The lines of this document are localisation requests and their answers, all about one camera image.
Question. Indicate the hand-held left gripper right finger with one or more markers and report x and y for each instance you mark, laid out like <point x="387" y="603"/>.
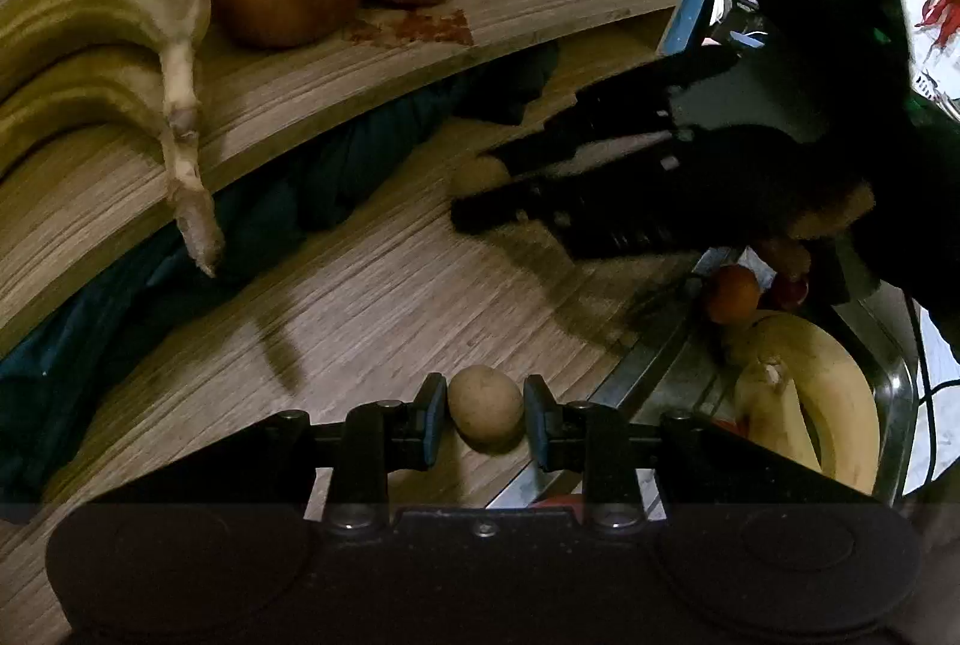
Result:
<point x="538" y="424"/>

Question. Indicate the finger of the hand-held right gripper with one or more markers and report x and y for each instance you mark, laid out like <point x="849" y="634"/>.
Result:
<point x="615" y="105"/>
<point x="600" y="210"/>

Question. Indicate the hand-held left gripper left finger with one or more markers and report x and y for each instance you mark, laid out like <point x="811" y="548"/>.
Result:
<point x="433" y="424"/>

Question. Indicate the brown kiwi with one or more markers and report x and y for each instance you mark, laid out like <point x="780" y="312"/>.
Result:
<point x="476" y="176"/>
<point x="485" y="409"/>

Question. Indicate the metal tray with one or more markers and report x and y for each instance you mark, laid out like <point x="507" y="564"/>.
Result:
<point x="667" y="360"/>

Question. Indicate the small tangerine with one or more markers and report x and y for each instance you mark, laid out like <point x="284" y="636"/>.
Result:
<point x="733" y="294"/>

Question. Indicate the yellow banana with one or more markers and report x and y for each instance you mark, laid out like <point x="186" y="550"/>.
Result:
<point x="776" y="424"/>

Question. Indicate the curved yellow-green banana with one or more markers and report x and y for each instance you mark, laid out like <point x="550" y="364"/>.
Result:
<point x="844" y="382"/>

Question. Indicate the person's right hand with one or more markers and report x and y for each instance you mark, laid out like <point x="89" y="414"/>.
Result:
<point x="832" y="208"/>

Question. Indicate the red hanging cloth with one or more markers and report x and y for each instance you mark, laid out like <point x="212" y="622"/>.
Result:
<point x="943" y="0"/>

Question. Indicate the red cherry tomato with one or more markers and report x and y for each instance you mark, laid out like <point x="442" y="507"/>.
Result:
<point x="791" y="294"/>

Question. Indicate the dark blue cloth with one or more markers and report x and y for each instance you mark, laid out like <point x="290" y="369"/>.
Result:
<point x="360" y="165"/>

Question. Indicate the spotted ripe banana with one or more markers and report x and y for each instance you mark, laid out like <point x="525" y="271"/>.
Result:
<point x="75" y="97"/>
<point x="112" y="7"/>

